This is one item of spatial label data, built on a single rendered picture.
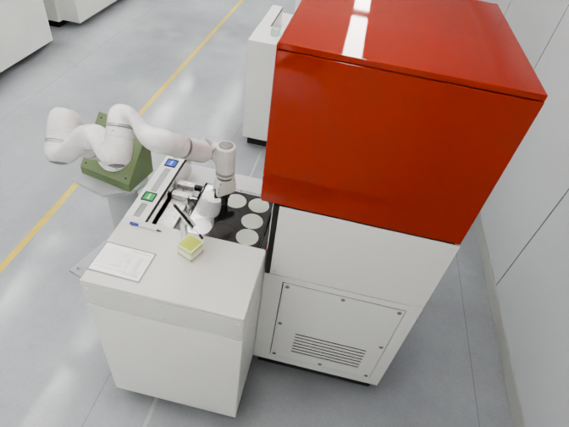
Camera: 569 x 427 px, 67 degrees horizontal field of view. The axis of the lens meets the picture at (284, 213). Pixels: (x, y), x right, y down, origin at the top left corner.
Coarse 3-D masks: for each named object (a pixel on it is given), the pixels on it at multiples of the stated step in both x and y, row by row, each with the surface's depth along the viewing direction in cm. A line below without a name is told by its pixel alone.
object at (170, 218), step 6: (192, 192) 208; (168, 204) 200; (180, 204) 201; (168, 210) 198; (174, 210) 198; (162, 216) 194; (168, 216) 195; (174, 216) 195; (162, 222) 192; (168, 222) 192; (174, 222) 193; (174, 228) 193
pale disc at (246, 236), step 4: (240, 232) 190; (244, 232) 190; (248, 232) 191; (252, 232) 191; (256, 232) 191; (236, 236) 188; (240, 236) 188; (244, 236) 189; (248, 236) 189; (252, 236) 189; (256, 236) 189; (240, 240) 187; (244, 240) 187; (248, 240) 187; (252, 240) 188; (256, 240) 188; (244, 244) 185; (248, 244) 186; (252, 244) 186
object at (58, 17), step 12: (48, 0) 504; (60, 0) 510; (72, 0) 507; (84, 0) 523; (96, 0) 546; (108, 0) 574; (48, 12) 514; (60, 12) 518; (72, 12) 517; (84, 12) 528; (96, 12) 552; (60, 24) 529
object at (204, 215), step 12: (204, 192) 206; (240, 192) 209; (204, 204) 200; (216, 204) 201; (192, 216) 194; (204, 216) 195; (216, 216) 196; (228, 216) 197; (240, 216) 198; (264, 216) 199; (204, 228) 190; (216, 228) 190; (228, 228) 191; (240, 228) 192; (264, 228) 194; (228, 240) 186
